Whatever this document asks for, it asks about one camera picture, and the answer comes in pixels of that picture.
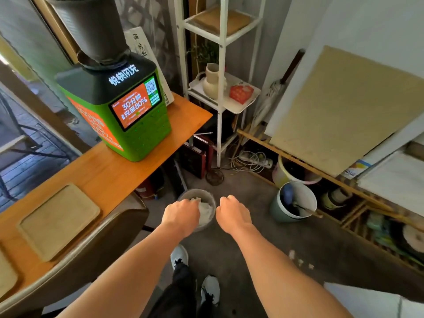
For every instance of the white plastic tray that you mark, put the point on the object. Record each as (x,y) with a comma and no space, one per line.
(238,107)

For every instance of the person's right forearm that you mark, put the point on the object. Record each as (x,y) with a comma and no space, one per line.
(281,278)

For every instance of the green plant sprigs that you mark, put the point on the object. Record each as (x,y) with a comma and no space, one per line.
(207,54)

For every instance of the black round mesh object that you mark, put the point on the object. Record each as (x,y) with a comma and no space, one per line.
(215,177)

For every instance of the wooden tray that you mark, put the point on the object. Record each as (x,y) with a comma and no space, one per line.
(56,221)
(6,274)

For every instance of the red tissue pack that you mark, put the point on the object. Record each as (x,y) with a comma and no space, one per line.
(241,93)

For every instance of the white long carton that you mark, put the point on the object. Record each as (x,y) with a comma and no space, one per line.
(142,43)

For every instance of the stack of white boards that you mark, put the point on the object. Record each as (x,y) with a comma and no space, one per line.
(397,182)

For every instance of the beige ceramic vase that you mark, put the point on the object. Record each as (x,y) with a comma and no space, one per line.
(212,86)

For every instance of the person's left hand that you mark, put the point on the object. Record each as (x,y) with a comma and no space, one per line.
(182,216)

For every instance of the black plant pot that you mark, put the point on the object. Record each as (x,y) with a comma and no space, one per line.
(89,29)

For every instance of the paper scraps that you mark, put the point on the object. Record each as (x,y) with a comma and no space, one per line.
(206,211)

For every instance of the beige leather stool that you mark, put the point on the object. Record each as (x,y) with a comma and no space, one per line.
(99,235)

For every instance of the person's white right shoe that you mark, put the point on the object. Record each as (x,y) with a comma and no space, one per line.
(212,288)

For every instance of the person's right hand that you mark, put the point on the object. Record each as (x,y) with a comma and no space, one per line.
(232,213)

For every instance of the white metal shelf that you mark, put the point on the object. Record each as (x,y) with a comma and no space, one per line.
(223,46)

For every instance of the person's black trousers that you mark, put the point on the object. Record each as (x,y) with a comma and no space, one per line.
(179,294)

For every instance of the person's white shoe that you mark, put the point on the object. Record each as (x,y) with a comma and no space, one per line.
(212,288)
(179,253)

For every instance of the white flat board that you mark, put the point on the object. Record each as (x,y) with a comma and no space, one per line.
(364,304)

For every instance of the colourful booklet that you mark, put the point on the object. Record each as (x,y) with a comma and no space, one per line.
(356,168)

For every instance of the large beige board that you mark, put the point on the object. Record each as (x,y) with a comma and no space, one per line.
(347,109)

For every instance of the dark red flat cases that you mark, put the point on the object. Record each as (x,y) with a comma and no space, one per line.
(193,162)

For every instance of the white and yellow bucket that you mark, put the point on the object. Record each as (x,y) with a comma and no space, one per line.
(280,175)

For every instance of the white power strip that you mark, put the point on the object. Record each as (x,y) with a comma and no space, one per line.
(255,158)

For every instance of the paint can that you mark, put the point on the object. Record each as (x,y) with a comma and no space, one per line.
(334,198)

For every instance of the wooden floor rack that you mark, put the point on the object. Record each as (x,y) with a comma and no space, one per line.
(298,161)

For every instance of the small grey trash bin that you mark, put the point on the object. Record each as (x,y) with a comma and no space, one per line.
(205,195)

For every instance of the dark blue brush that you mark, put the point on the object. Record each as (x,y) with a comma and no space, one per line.
(287,195)

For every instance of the person's white left shoe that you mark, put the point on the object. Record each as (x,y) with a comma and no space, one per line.
(179,253)

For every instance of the green power bank kiosk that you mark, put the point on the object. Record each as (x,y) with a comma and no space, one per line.
(145,135)

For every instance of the grey folded umbrella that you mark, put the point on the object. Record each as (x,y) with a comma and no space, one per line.
(275,89)

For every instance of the grey-green bucket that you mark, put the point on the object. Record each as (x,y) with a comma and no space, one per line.
(276,211)

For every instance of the person's left forearm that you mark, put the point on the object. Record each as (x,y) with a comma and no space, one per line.
(132,274)

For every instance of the red fire extinguisher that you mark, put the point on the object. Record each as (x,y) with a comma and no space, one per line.
(145,192)

